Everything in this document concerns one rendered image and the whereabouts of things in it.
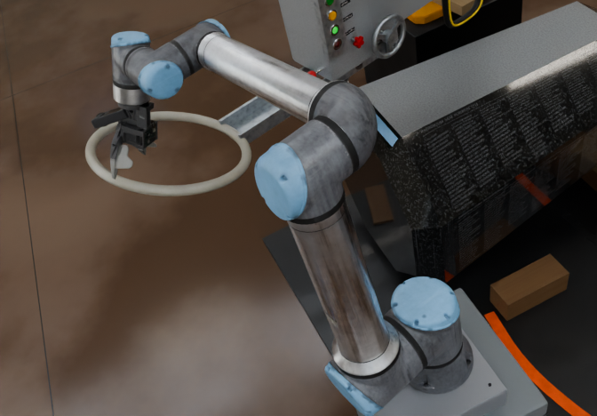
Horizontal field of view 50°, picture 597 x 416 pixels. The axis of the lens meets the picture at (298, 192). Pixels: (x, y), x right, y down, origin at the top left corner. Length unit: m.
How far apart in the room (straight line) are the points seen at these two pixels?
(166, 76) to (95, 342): 1.98
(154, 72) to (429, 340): 0.85
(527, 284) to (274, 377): 1.12
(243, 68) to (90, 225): 2.54
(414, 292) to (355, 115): 0.57
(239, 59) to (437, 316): 0.70
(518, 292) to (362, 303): 1.59
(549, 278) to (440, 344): 1.37
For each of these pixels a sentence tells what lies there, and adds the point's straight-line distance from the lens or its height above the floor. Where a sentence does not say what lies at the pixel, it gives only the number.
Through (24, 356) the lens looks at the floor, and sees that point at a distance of 3.41.
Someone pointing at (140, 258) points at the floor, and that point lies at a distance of 3.46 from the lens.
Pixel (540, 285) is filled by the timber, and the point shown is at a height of 0.14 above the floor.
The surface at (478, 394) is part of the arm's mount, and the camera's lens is 1.69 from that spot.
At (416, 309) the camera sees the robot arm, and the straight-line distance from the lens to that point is 1.49.
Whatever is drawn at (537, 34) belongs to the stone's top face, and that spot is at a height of 0.87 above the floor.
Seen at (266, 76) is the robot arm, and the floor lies 1.71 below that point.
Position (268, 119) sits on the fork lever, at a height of 1.16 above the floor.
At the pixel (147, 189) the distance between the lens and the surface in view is 1.78.
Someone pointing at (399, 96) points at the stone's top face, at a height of 0.87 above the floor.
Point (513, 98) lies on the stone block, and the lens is 2.54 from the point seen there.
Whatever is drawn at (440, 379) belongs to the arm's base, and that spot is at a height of 0.97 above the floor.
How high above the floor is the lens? 2.45
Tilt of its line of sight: 45 degrees down
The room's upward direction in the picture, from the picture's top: 16 degrees counter-clockwise
